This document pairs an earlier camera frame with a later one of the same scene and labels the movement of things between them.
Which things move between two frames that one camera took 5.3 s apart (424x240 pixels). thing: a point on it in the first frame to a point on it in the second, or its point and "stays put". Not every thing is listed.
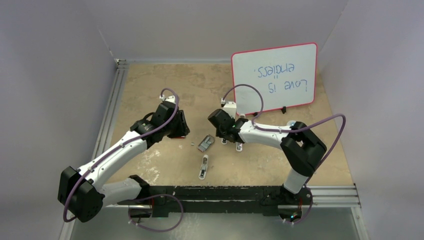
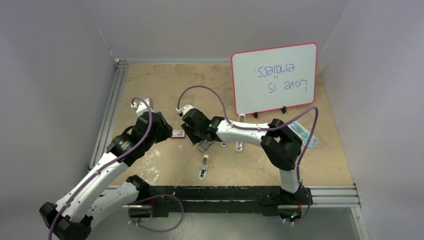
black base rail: x=206 y=199 stays put
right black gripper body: x=219 y=133 to x=195 y=134
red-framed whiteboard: x=287 y=76 stays put
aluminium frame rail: x=107 y=122 stays put
